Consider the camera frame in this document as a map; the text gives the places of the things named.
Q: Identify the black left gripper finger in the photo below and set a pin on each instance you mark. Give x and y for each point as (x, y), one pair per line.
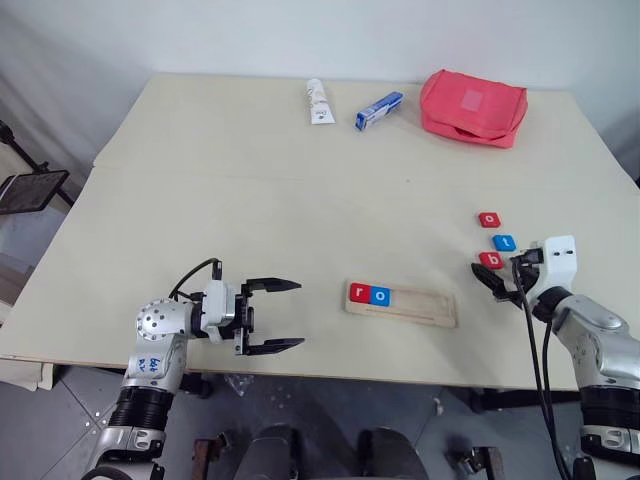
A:
(277, 345)
(275, 285)

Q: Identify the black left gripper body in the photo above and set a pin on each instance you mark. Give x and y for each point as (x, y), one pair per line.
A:
(245, 320)

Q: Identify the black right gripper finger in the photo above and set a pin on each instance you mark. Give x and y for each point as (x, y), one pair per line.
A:
(506, 298)
(487, 276)

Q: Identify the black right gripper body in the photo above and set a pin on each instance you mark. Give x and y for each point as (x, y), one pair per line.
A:
(529, 282)

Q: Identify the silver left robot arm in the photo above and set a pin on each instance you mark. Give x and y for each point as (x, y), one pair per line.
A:
(155, 320)

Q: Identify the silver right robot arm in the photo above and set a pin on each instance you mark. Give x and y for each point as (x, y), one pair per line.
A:
(600, 330)

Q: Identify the red letter block b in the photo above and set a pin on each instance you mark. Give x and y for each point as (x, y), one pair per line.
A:
(491, 260)

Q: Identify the blue letter block t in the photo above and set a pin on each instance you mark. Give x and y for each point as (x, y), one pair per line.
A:
(504, 242)

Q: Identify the red letter block o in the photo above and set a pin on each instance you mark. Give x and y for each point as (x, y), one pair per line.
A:
(489, 219)

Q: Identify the wooden letter tray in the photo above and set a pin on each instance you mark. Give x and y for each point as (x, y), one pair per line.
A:
(425, 307)

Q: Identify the red letter block r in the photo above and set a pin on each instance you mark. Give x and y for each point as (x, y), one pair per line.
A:
(359, 292)

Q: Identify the blue letter block o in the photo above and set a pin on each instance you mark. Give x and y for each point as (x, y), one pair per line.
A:
(380, 296)

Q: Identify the clear plastic bag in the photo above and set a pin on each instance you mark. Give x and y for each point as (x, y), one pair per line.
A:
(239, 384)

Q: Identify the black table leg base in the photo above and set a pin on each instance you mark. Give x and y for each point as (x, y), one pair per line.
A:
(196, 385)

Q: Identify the black table crossbar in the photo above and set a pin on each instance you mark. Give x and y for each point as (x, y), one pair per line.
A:
(520, 399)

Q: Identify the rusty brown caster foot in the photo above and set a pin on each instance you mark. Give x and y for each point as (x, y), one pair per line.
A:
(207, 450)
(477, 460)

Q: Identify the pink fabric pouch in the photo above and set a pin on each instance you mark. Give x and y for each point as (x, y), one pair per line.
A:
(470, 107)

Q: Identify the white squeeze tube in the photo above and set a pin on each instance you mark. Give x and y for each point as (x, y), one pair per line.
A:
(319, 102)

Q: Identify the blue white toothpaste box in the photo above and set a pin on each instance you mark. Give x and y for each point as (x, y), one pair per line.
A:
(379, 111)

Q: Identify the black flat panel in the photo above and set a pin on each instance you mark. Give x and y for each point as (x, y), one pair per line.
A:
(30, 192)

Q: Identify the black metal stand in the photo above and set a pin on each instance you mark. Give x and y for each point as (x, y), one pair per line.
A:
(20, 152)

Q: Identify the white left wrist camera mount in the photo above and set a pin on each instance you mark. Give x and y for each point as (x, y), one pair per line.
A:
(216, 302)

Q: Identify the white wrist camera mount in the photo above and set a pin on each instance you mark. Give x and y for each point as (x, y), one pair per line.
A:
(560, 265)
(216, 302)

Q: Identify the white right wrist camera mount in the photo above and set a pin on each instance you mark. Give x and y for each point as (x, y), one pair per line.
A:
(560, 265)

